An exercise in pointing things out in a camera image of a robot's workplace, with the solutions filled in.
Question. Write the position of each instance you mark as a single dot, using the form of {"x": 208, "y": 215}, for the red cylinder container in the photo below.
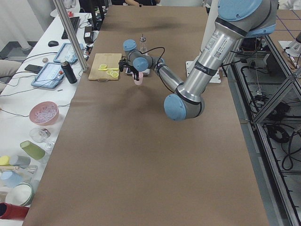
{"x": 13, "y": 212}

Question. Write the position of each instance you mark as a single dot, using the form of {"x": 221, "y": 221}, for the black water bottle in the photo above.
{"x": 68, "y": 71}

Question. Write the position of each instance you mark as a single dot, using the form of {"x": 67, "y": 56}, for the lemon slice far right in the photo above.
{"x": 102, "y": 66}

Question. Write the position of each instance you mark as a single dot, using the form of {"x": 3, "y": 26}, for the near blue teach pendant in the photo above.
{"x": 49, "y": 77}

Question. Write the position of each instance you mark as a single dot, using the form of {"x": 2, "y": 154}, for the far blue teach pendant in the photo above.
{"x": 66, "y": 52}

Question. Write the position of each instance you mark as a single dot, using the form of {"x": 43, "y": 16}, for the black smartphone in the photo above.
{"x": 33, "y": 68}

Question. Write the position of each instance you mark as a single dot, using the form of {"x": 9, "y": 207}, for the aluminium frame post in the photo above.
{"x": 71, "y": 33}

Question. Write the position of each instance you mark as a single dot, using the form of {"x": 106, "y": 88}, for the light blue plastic cup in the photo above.
{"x": 11, "y": 179}

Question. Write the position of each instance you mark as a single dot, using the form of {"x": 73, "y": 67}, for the green plastic cup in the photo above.
{"x": 32, "y": 150}

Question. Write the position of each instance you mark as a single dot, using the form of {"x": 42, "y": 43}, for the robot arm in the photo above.
{"x": 236, "y": 19}

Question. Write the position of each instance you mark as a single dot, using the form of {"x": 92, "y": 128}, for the pink bowl with ice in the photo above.
{"x": 44, "y": 114}

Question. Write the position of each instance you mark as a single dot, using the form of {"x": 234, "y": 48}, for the glass sauce bottle steel cap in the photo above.
{"x": 143, "y": 45}

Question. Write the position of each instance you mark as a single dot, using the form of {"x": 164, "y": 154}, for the black power adapter box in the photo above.
{"x": 88, "y": 35}

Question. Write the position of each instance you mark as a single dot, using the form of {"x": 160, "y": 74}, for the yellow plastic cup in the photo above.
{"x": 4, "y": 160}

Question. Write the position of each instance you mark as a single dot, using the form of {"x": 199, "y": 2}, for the clear wine glass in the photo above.
{"x": 41, "y": 135}

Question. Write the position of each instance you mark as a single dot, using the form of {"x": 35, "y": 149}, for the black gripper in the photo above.
{"x": 135, "y": 73}

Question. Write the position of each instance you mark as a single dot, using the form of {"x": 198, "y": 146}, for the lemon slice lower left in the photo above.
{"x": 114, "y": 74}

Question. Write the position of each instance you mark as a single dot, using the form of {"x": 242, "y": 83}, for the white green-rimmed bowl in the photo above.
{"x": 21, "y": 195}

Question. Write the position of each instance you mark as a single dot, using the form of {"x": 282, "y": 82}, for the pink plastic cup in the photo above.
{"x": 139, "y": 82}

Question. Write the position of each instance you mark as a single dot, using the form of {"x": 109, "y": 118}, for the grey plastic cup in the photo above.
{"x": 21, "y": 161}

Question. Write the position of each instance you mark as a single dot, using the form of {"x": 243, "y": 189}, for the blue teach pendant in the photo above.
{"x": 66, "y": 52}
{"x": 49, "y": 77}

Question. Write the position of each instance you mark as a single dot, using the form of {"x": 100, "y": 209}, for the yellow plastic knife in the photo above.
{"x": 113, "y": 69}

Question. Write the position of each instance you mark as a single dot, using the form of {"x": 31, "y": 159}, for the black computer mouse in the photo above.
{"x": 53, "y": 43}

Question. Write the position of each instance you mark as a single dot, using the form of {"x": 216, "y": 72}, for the bamboo cutting board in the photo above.
{"x": 112, "y": 61}

